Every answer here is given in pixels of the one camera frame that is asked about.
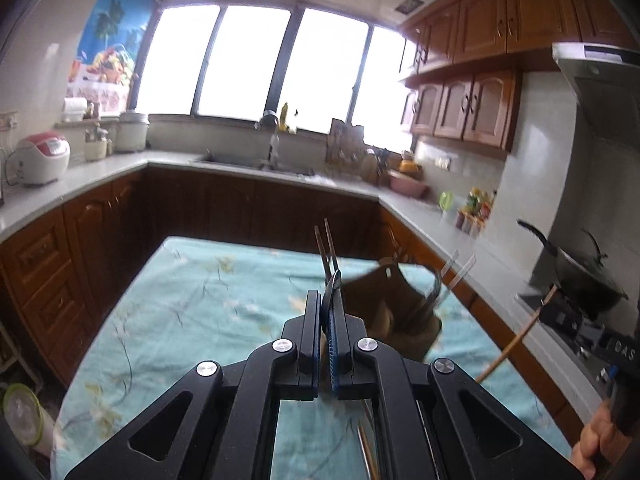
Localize wooden chopstick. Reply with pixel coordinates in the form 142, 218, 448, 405
475, 285, 558, 384

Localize silver metal chopstick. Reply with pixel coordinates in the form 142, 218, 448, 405
434, 255, 476, 309

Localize pair of wooden chopsticks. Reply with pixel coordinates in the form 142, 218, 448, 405
314, 218, 342, 304

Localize dark metal chopstick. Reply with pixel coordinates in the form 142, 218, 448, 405
425, 249, 459, 315

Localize steel kitchen sink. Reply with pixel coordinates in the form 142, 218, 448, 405
192, 152, 316, 177

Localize chrome kitchen faucet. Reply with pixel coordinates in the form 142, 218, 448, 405
254, 110, 280, 169

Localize black wok pan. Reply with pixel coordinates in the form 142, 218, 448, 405
516, 219, 628, 321

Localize wooden utensil holder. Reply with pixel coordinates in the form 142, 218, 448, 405
342, 258, 442, 362

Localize teal floral tablecloth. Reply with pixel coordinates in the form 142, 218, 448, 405
51, 237, 570, 479

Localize green lidded container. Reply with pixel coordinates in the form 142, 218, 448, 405
2, 384, 43, 446

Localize condiment bottles group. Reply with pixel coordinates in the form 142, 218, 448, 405
454, 188, 497, 237

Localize lower wooden base cabinets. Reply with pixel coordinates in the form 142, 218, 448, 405
0, 167, 586, 446

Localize pink plastic basin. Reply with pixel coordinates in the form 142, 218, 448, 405
388, 170, 428, 200

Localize yellow bowl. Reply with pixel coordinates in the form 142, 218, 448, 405
398, 159, 422, 178

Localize knife block with knives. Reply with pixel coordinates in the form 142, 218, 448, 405
373, 148, 392, 188

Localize white slow cooker pot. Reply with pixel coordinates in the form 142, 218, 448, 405
114, 110, 150, 153

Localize yellow oil bottle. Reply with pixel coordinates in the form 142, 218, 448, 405
278, 102, 296, 134

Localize steel range hood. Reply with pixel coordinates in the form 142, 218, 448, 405
552, 42, 640, 151

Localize white red rice cooker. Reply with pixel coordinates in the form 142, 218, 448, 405
13, 131, 72, 185

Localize fruit beach poster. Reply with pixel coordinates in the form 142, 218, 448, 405
66, 0, 157, 116

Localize green handled white jug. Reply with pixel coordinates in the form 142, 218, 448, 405
438, 191, 454, 212

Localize wall power outlet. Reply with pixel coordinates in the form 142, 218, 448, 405
434, 157, 451, 171

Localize upper wooden wall cabinets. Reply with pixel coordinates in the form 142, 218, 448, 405
399, 0, 639, 156

